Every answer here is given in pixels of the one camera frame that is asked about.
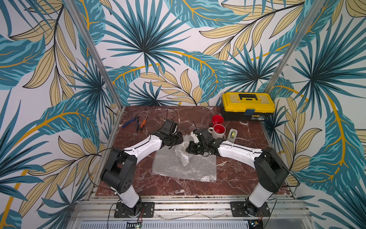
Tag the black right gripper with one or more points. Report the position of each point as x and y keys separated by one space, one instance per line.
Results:
x=193 y=147

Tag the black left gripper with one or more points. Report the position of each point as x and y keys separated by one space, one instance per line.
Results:
x=180 y=140

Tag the clear bubble wrap sheet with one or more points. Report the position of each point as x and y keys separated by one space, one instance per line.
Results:
x=180 y=150
x=174 y=163

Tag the red mug black handle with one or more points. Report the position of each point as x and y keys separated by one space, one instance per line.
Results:
x=216 y=119

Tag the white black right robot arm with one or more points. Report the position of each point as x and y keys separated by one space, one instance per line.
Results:
x=270 y=168

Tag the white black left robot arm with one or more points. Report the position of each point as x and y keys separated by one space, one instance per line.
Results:
x=119 y=169

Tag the white mug red inside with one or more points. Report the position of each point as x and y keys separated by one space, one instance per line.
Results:
x=217 y=131

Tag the yellow black plastic toolbox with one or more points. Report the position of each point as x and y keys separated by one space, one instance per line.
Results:
x=247 y=106

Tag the orange handled screwdriver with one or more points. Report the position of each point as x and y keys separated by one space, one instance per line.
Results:
x=142 y=125

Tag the blue handled pliers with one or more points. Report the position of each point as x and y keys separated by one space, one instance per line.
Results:
x=135 y=119

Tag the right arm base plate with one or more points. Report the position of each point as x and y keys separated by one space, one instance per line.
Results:
x=247 y=209

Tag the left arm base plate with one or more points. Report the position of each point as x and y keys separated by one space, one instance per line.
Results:
x=144 y=209

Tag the aluminium front frame rail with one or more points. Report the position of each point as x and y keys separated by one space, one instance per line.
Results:
x=192 y=212

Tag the left aluminium corner post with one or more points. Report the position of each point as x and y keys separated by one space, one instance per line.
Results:
x=78 y=20

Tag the aluminium corner post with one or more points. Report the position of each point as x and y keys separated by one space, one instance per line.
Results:
x=308 y=19
x=78 y=20

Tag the right aluminium corner post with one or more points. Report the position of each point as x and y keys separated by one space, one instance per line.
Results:
x=308 y=19

